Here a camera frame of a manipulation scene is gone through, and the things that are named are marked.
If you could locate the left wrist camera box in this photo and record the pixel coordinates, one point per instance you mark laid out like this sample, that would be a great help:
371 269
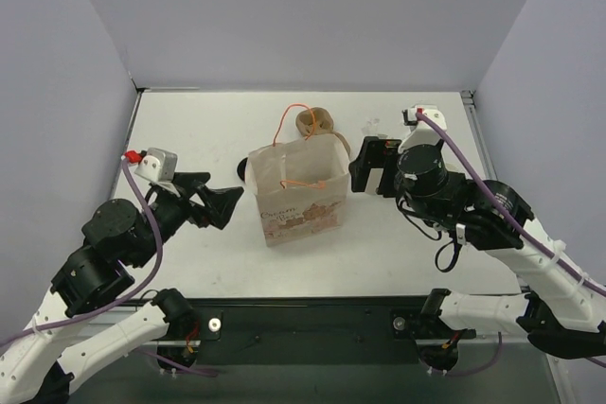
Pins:
153 165

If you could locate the black plastic cup lid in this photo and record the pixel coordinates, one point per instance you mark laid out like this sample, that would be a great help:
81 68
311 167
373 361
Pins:
242 170

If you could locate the beige paper takeout bag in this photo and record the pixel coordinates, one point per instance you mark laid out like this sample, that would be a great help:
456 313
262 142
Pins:
295 202

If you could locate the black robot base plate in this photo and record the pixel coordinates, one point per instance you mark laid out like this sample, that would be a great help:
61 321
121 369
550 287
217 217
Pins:
382 330

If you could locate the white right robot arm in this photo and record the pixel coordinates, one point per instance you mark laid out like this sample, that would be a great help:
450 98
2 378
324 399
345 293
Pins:
561 314

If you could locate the brown pulp cup carrier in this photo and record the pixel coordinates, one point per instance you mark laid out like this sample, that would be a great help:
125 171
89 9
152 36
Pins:
322 141

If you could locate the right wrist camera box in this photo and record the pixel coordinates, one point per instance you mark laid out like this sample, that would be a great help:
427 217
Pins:
419 120

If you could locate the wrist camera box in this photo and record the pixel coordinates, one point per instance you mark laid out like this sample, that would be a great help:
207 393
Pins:
419 120
153 165

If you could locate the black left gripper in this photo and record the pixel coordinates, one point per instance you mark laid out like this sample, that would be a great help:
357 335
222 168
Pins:
197 197

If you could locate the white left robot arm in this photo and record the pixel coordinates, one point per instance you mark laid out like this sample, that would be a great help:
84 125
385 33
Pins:
49 364

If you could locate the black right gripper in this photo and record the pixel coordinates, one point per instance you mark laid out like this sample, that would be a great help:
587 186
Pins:
379 166

